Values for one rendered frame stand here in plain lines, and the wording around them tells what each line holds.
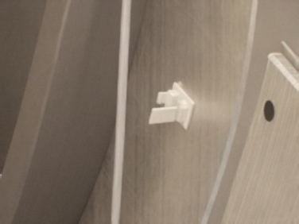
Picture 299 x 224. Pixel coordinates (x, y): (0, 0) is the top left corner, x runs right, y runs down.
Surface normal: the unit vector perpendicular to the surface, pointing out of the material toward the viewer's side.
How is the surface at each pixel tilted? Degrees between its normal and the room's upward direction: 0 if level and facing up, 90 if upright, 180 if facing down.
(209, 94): 90
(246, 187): 90
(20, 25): 66
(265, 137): 90
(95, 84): 117
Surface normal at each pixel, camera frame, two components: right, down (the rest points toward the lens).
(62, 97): 0.41, 0.56
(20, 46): 0.43, -0.36
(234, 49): -0.88, 0.04
